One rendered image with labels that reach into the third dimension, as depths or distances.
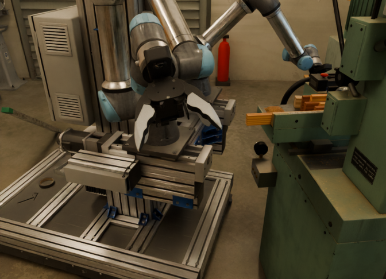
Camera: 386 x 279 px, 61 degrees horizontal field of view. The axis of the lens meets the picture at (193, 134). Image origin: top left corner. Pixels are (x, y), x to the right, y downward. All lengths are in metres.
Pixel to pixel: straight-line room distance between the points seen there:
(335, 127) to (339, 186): 0.20
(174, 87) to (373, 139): 0.64
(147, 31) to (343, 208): 0.73
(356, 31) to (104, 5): 0.71
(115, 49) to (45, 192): 1.27
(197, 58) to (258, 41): 3.40
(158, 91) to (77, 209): 1.42
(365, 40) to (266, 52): 3.37
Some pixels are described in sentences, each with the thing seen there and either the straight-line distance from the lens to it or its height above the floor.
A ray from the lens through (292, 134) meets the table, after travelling 1.25.
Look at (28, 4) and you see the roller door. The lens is 4.60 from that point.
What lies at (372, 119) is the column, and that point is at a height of 1.03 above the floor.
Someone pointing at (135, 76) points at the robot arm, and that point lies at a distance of 0.83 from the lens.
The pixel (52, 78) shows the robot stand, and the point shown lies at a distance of 1.57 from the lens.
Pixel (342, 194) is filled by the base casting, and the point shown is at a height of 0.80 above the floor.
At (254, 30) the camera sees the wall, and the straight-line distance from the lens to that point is 4.21.
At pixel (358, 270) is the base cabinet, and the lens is 1.22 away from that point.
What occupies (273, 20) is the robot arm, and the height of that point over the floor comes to 1.17.
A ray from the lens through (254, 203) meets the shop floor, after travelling 2.27.
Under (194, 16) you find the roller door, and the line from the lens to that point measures 4.12.
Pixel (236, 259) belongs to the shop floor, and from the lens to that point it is 1.92.
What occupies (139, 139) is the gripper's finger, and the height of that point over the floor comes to 1.17.
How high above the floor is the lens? 1.45
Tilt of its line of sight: 29 degrees down
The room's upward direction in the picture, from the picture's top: straight up
